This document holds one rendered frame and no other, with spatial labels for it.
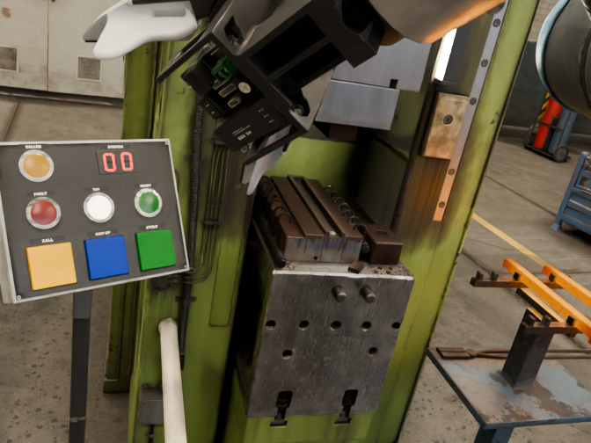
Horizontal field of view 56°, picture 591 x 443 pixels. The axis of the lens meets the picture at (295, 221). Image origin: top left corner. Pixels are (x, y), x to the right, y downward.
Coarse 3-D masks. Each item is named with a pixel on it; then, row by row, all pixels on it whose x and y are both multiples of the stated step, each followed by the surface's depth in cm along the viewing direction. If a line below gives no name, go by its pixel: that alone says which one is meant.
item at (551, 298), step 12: (504, 264) 157; (516, 264) 155; (528, 276) 148; (540, 288) 143; (552, 300) 139; (564, 300) 139; (564, 312) 135; (576, 312) 134; (576, 324) 131; (588, 324) 129; (588, 336) 128
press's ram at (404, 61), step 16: (384, 48) 122; (400, 48) 123; (416, 48) 124; (368, 64) 123; (384, 64) 124; (400, 64) 124; (416, 64) 125; (352, 80) 123; (368, 80) 124; (384, 80) 125; (400, 80) 126; (416, 80) 127
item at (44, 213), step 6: (36, 204) 98; (42, 204) 99; (48, 204) 100; (36, 210) 98; (42, 210) 99; (48, 210) 99; (54, 210) 100; (36, 216) 98; (42, 216) 99; (48, 216) 99; (54, 216) 100; (36, 222) 98; (42, 222) 99; (48, 222) 99
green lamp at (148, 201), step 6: (144, 192) 111; (150, 192) 112; (144, 198) 111; (150, 198) 112; (156, 198) 113; (138, 204) 110; (144, 204) 111; (150, 204) 112; (156, 204) 112; (144, 210) 111; (150, 210) 112; (156, 210) 112
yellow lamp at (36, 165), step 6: (30, 156) 98; (36, 156) 99; (42, 156) 100; (24, 162) 98; (30, 162) 98; (36, 162) 99; (42, 162) 100; (48, 162) 100; (24, 168) 98; (30, 168) 98; (36, 168) 99; (42, 168) 99; (48, 168) 100; (30, 174) 98; (36, 174) 99; (42, 174) 99
